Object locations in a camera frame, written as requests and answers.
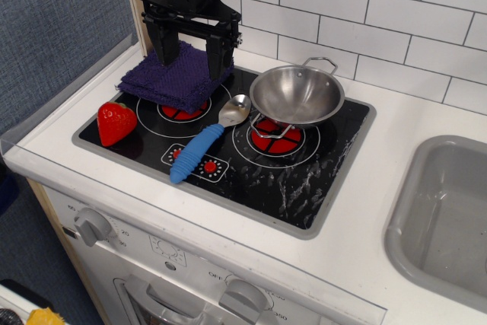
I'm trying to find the grey oven knob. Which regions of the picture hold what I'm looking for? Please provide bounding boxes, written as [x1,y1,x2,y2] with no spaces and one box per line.
[75,208,112,247]
[218,279,270,324]

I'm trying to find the stainless steel pot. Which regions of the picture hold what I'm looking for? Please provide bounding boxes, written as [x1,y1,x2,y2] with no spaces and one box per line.
[250,57,345,139]

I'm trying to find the purple folded towel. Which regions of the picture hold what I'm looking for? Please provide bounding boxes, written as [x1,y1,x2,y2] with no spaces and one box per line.
[117,41,234,113]

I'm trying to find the grey left oven knob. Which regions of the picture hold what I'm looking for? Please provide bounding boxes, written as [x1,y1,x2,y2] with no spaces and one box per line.
[75,208,112,247]

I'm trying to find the yellow object at corner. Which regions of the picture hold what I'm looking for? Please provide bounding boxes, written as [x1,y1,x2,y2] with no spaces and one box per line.
[26,307,66,325]

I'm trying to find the grey right oven knob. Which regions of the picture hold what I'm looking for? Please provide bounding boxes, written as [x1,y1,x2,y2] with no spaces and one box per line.
[218,279,270,324]

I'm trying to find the black toy stovetop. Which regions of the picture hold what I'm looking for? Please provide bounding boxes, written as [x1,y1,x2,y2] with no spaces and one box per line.
[73,69,376,240]

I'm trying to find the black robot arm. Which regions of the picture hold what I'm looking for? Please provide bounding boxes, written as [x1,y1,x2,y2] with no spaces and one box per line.
[141,0,241,80]

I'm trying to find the red toy strawberry pepper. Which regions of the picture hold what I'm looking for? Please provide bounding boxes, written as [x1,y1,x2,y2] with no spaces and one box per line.
[97,102,138,147]

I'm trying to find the blue handled metal spoon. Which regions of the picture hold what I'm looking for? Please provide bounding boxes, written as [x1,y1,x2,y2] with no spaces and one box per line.
[170,94,252,183]

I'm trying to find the grey plastic sink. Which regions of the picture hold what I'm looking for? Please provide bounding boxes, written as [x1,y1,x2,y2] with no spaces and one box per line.
[385,135,486,312]

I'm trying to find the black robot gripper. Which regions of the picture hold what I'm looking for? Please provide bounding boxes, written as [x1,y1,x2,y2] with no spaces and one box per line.
[141,0,241,78]

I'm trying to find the white toy oven front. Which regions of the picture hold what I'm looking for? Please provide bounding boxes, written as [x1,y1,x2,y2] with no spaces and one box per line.
[46,188,386,324]

